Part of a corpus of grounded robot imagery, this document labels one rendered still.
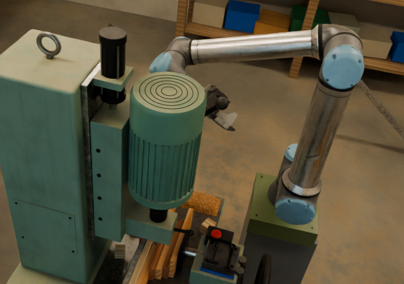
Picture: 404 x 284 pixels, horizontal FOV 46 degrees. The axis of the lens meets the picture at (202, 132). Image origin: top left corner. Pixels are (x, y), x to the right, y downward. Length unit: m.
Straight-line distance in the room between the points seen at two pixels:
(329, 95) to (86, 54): 0.75
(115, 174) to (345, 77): 0.72
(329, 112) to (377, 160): 2.06
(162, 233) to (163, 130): 0.42
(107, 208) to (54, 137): 0.27
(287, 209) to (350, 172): 1.63
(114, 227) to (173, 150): 0.36
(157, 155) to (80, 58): 0.29
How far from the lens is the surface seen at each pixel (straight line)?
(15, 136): 1.21
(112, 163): 1.18
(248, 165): 3.18
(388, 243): 3.05
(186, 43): 1.70
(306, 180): 1.74
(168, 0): 4.71
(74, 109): 1.07
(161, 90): 1.08
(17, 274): 1.63
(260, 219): 2.00
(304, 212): 1.80
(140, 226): 1.38
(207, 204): 1.62
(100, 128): 1.12
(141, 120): 1.05
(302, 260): 2.21
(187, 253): 1.45
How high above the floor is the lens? 2.12
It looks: 39 degrees down
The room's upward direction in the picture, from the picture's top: 9 degrees clockwise
